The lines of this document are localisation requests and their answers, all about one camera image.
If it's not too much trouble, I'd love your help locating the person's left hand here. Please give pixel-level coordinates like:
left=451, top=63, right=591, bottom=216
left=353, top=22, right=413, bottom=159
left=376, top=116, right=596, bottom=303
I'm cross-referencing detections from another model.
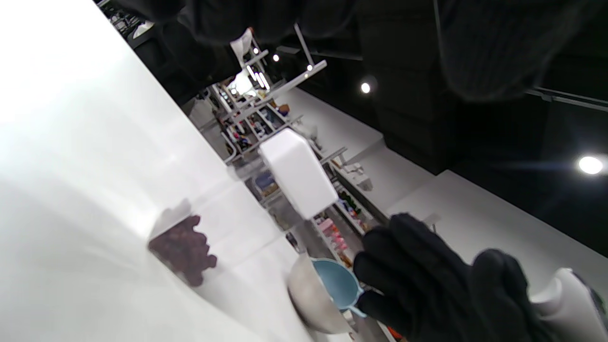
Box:
left=114, top=0, right=594, bottom=103

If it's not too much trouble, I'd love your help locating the metal stand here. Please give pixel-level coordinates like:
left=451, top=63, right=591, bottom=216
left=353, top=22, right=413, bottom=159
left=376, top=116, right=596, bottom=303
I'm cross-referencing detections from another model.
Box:
left=294, top=24, right=315, bottom=72

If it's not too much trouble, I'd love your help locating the black and white controller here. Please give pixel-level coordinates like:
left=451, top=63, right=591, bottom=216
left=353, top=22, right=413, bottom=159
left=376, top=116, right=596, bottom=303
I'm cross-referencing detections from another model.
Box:
left=530, top=267, right=608, bottom=342

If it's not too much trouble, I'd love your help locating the steel mixing bowl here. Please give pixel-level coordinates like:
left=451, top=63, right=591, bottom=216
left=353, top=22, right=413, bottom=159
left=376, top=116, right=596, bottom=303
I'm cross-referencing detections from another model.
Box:
left=286, top=254, right=354, bottom=334

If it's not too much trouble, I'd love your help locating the white shelving rack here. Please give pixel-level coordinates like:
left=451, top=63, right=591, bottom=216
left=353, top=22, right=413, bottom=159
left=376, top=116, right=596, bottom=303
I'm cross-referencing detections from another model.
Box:
left=197, top=47, right=380, bottom=266

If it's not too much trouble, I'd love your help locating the clear square coffee jar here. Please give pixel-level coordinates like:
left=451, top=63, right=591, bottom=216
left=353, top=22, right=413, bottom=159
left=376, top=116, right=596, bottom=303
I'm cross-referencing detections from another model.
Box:
left=147, top=157, right=314, bottom=290

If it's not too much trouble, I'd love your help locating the white square jar lid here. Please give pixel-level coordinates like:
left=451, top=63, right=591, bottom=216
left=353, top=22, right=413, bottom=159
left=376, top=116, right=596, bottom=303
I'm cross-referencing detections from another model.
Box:
left=259, top=127, right=339, bottom=220

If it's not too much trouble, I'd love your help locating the blue plastic funnel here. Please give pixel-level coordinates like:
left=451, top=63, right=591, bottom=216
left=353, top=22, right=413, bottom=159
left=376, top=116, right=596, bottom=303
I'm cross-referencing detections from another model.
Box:
left=311, top=258, right=369, bottom=318

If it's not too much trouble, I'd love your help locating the pile of dark red cranberries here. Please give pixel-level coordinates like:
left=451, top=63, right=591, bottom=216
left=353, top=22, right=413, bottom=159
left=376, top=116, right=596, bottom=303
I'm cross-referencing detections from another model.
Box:
left=148, top=215, right=218, bottom=287

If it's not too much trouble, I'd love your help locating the black office chair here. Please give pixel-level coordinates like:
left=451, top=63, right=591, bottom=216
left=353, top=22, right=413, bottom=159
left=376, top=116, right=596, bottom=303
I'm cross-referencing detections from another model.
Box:
left=128, top=21, right=243, bottom=107

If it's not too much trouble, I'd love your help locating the person's right hand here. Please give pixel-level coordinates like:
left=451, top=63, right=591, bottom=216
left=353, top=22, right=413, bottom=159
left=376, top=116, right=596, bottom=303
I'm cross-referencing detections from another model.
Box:
left=353, top=213, right=556, bottom=342

